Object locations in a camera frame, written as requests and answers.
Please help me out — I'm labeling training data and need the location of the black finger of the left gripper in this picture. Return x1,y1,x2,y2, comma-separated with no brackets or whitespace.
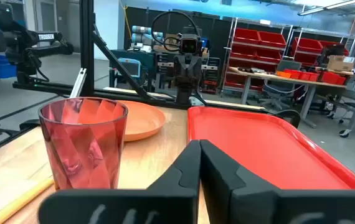
189,60,204,88
174,60,190,88

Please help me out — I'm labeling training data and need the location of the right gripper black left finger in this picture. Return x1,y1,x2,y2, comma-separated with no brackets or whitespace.
37,139,202,224

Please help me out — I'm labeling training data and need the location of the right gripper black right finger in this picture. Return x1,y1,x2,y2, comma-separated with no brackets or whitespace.
199,139,355,224

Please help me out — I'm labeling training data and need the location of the orange plastic plate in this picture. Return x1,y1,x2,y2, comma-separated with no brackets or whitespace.
115,100,167,142

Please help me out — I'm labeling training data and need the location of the red translucent faceted cup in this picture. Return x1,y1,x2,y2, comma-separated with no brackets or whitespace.
38,96,129,190

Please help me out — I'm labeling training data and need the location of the yellow handled metal spoon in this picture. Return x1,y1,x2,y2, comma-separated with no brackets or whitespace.
0,176,55,224

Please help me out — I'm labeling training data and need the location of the red plastic tray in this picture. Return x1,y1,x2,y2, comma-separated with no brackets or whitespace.
187,105,355,190

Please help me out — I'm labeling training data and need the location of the black drawer cabinet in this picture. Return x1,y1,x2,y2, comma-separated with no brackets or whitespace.
205,57,221,94

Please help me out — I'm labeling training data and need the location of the blue white teach pendant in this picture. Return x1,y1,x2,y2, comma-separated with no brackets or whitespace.
116,57,143,78

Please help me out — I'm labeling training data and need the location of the wide rack with red bins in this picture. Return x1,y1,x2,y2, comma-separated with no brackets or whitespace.
222,17,294,94

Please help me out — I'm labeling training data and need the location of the wooden top workbench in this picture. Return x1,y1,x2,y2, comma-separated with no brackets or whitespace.
229,66,355,128

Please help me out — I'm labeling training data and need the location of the grey office chair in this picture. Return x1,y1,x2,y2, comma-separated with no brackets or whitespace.
260,58,308,111

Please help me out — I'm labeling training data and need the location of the red small bin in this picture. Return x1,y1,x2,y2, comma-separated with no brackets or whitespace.
298,72,320,82
320,71,347,85
283,68,301,80

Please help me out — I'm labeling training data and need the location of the silver aluminium bar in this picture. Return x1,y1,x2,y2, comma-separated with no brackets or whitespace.
69,67,87,99

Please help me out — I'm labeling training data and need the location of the narrow rack with red bins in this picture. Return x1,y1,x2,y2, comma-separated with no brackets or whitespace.
289,27,355,68

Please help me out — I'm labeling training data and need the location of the cardboard box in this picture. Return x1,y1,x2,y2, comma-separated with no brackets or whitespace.
326,55,355,72

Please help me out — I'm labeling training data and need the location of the hanging ceiling light bar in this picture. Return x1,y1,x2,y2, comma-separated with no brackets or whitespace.
297,0,355,16

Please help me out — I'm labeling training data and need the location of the blue storage bins stack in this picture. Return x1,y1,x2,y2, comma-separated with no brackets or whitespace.
0,14,26,80

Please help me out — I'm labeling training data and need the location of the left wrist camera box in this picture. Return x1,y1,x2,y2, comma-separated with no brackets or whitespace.
179,32,203,56

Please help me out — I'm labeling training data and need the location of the black looped camera cable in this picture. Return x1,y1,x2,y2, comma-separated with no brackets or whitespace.
151,11,201,52

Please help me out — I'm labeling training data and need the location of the black aluminium frame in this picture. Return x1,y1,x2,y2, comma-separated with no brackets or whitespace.
12,0,268,113

